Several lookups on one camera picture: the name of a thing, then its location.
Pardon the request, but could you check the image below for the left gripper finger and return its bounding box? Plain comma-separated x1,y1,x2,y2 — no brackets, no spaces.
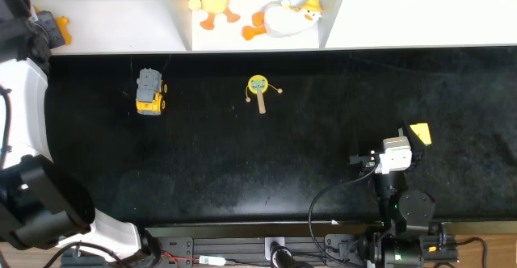
36,10,66,50

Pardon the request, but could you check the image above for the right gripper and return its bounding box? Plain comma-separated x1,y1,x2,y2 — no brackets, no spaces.
349,118,426,171

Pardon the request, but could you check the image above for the orange toy figure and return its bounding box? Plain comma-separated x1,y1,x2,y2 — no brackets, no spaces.
32,5,74,46

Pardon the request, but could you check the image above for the grey and yellow toy truck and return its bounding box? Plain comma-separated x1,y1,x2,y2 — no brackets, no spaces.
135,68,169,117

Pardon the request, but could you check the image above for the white shelf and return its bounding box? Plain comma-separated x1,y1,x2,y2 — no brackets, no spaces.
18,0,517,56

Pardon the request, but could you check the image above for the yellow plush duck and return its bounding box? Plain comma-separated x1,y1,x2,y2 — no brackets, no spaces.
187,0,242,31

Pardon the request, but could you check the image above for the yellow rattle drum toy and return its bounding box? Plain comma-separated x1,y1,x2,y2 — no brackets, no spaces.
244,74,284,115

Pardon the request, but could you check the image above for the white plush duck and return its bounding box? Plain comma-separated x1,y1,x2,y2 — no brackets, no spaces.
242,0,324,41

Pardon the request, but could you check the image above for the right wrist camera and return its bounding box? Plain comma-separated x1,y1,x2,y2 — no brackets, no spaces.
379,136,414,175

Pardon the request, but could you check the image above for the mounting rail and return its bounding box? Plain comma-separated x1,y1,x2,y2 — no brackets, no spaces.
60,220,490,268

